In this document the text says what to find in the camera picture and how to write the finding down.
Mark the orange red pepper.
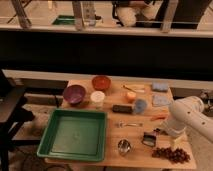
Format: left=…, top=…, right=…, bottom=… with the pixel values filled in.
left=150, top=115, right=168, bottom=121

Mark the small black metal container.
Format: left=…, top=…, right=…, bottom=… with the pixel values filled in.
left=142, top=132, right=156, bottom=147

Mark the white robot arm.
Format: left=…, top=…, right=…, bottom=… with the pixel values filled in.
left=162, top=96, right=213, bottom=143

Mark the red bowl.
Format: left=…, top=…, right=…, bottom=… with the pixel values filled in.
left=92, top=75, right=111, bottom=91

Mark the purple bowl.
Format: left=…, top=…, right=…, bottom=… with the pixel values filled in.
left=63, top=84, right=86, bottom=105

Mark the white plastic cup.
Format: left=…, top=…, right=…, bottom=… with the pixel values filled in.
left=90, top=91, right=105, bottom=108

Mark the black rectangular block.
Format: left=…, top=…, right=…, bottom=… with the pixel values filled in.
left=112, top=105, right=133, bottom=114

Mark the orange fruit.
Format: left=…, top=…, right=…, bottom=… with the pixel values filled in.
left=126, top=92, right=136, bottom=103

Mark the wooden spoon utensil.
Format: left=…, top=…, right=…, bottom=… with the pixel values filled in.
left=123, top=85, right=145, bottom=93

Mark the silver fork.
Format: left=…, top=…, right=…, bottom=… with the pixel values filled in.
left=115, top=122, right=143, bottom=128

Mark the light blue folded cloth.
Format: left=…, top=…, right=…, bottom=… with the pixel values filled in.
left=152, top=95, right=171, bottom=107

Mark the green plastic tray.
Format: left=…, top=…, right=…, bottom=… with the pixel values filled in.
left=37, top=109, right=107, bottom=162

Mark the silver measuring cup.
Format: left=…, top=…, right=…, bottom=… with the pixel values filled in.
left=118, top=139, right=131, bottom=156

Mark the dark side table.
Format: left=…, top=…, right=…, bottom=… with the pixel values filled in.
left=0, top=69, right=38, bottom=171

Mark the bunch of dark grapes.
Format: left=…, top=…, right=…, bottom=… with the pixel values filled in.
left=152, top=147, right=190, bottom=163

